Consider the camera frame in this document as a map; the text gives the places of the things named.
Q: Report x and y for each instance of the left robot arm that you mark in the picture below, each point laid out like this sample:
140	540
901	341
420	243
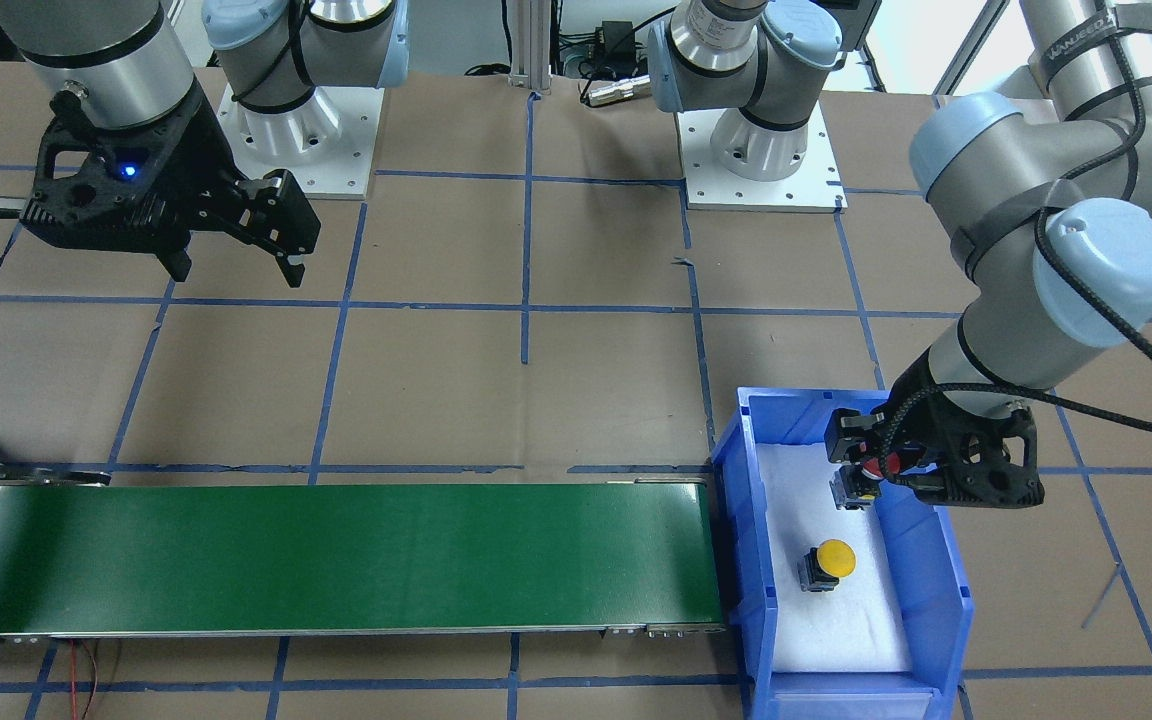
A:
1053	224

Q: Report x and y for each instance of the green conveyor belt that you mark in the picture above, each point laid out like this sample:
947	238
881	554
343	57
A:
79	560

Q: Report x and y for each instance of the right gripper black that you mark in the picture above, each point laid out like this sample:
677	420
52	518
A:
198	160

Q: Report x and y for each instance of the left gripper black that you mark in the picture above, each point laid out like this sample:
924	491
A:
912	412

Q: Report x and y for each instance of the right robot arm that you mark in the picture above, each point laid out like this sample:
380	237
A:
125	62

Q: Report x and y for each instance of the yellow push button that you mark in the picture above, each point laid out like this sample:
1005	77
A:
822	567

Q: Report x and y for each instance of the aluminium frame post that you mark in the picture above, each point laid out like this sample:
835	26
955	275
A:
531	24

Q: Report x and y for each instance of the white foam in bin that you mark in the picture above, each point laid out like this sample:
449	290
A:
837	611

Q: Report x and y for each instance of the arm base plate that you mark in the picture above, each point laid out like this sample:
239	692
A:
730	164
327	144

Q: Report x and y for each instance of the blue plastic bin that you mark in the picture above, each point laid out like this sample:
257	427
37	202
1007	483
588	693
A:
928	579

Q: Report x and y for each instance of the red push button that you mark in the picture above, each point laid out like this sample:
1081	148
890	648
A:
867	478

